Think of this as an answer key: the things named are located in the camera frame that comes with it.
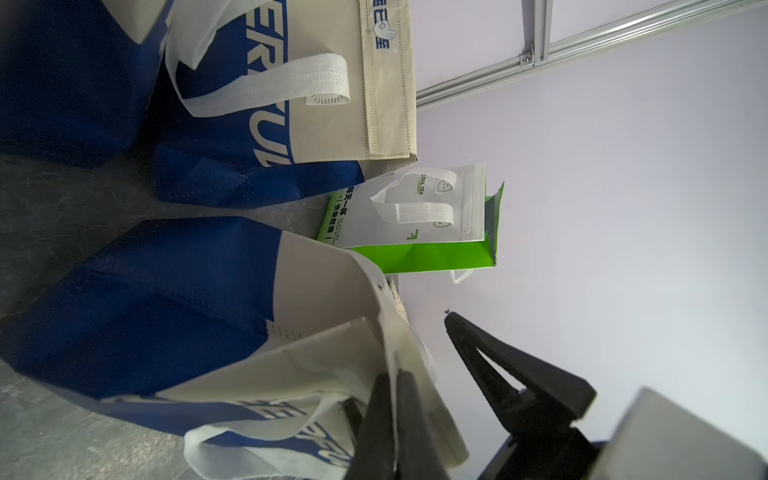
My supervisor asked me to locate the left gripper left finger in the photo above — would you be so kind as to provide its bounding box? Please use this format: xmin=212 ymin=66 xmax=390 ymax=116
xmin=343 ymin=374 xmax=396 ymax=480

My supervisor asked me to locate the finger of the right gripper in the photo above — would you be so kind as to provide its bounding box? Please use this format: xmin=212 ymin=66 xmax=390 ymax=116
xmin=444 ymin=312 xmax=596 ymax=435

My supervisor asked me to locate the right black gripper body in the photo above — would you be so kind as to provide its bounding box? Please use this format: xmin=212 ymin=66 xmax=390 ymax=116
xmin=479 ymin=428 xmax=606 ymax=480

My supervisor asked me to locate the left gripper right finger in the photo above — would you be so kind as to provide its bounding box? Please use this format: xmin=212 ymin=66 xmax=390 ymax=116
xmin=395 ymin=370 xmax=449 ymax=480

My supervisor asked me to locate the blue beige tote bag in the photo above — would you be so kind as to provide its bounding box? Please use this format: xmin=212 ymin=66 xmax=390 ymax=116
xmin=1 ymin=217 xmax=469 ymax=479

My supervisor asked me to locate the green white takeout bag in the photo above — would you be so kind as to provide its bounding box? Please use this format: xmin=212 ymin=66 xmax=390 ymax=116
xmin=316 ymin=164 xmax=503 ymax=283

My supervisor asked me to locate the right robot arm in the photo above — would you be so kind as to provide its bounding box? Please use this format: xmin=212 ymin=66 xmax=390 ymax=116
xmin=444 ymin=312 xmax=767 ymax=479

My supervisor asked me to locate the back right blue tote bag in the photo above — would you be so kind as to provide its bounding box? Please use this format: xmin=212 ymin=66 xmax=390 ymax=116
xmin=153 ymin=1 xmax=417 ymax=208

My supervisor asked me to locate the back left blue tote bag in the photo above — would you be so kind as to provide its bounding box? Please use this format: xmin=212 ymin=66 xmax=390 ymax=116
xmin=1 ymin=1 xmax=172 ymax=168

